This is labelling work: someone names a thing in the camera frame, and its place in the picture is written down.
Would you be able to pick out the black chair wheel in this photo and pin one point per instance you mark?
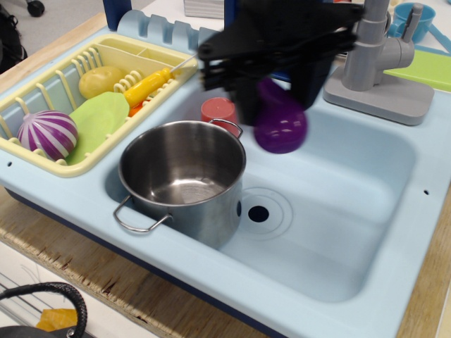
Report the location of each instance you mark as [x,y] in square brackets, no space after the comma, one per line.
[35,8]

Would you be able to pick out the yellow tape piece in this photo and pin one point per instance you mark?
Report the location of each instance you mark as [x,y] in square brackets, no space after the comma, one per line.
[57,319]

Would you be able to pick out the yellow dish rack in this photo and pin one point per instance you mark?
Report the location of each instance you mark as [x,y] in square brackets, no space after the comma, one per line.
[57,88]

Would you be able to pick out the yellow handled whisk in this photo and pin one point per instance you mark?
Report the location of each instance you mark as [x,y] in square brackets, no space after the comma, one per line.
[142,89]

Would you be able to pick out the grey ribbed box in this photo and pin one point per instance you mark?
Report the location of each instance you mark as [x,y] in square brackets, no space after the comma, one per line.
[204,8]

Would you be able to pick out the purple toy eggplant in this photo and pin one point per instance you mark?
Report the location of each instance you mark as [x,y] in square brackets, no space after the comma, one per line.
[281,125]

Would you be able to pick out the green cutting board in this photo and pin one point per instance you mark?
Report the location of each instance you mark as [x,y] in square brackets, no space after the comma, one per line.
[429,68]

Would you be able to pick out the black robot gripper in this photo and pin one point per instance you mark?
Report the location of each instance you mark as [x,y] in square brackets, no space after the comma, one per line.
[300,38]

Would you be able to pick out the purple white striped toy onion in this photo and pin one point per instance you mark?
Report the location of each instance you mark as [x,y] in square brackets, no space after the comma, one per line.
[53,132]

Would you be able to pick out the red plastic cup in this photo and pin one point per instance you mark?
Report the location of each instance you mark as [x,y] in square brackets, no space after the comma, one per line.
[222,111]

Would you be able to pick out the green plastic plate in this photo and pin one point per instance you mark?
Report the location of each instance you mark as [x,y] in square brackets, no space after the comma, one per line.
[97,119]

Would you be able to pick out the orange toy piece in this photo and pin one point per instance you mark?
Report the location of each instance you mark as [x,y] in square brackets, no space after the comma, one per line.
[134,110]

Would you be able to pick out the blue plastic cup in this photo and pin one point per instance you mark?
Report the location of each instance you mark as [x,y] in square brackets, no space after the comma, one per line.
[401,20]

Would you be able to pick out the grey toy faucet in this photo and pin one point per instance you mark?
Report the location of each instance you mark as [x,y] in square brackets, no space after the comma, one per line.
[362,85]

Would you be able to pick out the stainless steel pot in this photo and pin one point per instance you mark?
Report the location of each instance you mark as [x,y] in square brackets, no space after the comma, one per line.
[187,175]

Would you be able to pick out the yellow toy potato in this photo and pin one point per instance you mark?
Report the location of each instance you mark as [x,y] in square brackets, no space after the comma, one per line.
[99,80]

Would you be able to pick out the black bag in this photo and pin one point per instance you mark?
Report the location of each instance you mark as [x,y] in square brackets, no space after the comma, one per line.
[12,50]

